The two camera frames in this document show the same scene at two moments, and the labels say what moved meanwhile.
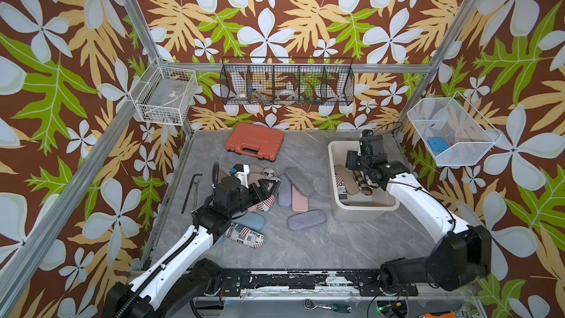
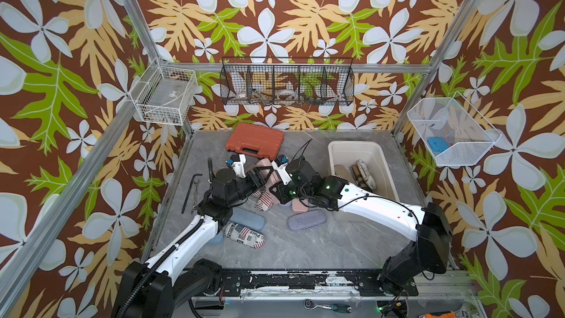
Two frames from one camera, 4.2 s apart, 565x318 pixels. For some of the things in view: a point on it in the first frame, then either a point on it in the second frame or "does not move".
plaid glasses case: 362,183 does not move
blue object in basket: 437,144 does not move
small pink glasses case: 299,201 does not move
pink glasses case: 254,178 -> 274,179
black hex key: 189,191 does not move
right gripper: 352,155 -> 280,194
